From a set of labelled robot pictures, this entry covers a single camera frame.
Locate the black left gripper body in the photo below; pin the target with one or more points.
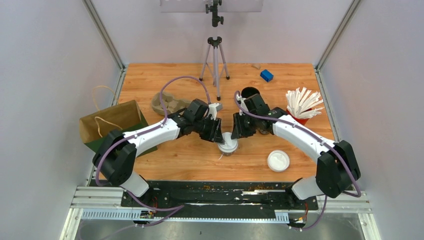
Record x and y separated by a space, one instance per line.
205 128

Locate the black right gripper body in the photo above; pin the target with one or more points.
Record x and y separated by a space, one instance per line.
248 126

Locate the brown coffee cup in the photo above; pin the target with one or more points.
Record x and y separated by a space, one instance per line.
264 131
227 152

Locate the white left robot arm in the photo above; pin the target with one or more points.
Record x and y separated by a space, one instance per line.
116 156

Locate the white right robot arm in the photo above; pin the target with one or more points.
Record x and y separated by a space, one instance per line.
336 165

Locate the black paper cup stack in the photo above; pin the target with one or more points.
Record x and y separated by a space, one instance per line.
249 91

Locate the grey pulp cup carrier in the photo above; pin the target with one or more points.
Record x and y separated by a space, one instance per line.
172 103

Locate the white plastic lid stack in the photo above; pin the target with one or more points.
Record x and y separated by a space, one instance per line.
278 161

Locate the blue small block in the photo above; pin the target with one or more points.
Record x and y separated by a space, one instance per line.
266 75

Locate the red straw holder cup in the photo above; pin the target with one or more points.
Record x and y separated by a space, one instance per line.
302 121

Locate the white wrapped straws bundle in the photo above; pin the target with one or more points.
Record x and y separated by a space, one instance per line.
303 103

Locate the small tan block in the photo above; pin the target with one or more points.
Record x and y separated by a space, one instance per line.
256 66

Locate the green paper bag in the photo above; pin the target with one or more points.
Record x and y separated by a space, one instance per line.
125 117

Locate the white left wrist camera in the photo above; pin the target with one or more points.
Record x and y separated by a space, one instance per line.
213 110

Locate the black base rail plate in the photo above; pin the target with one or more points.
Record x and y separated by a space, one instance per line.
211 201

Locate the grey camera tripod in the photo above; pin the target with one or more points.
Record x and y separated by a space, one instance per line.
214 42

